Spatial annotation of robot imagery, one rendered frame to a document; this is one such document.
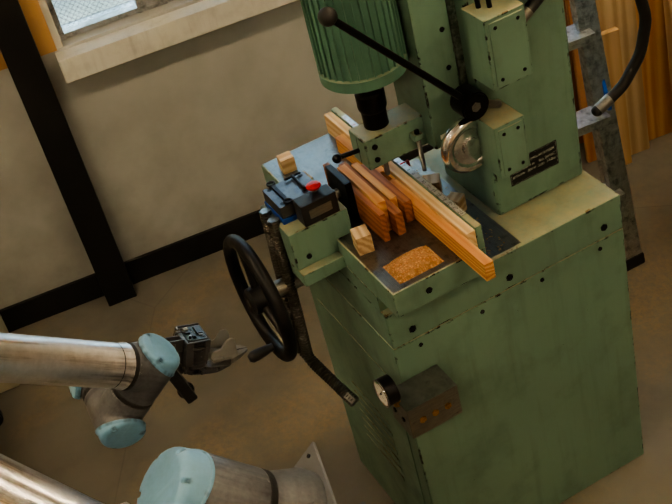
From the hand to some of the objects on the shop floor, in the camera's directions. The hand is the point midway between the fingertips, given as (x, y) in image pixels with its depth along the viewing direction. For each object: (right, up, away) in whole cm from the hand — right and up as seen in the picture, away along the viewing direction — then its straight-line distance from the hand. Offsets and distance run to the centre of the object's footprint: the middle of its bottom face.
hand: (240, 352), depth 265 cm
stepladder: (+94, +20, +108) cm, 145 cm away
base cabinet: (+61, -31, +54) cm, 87 cm away
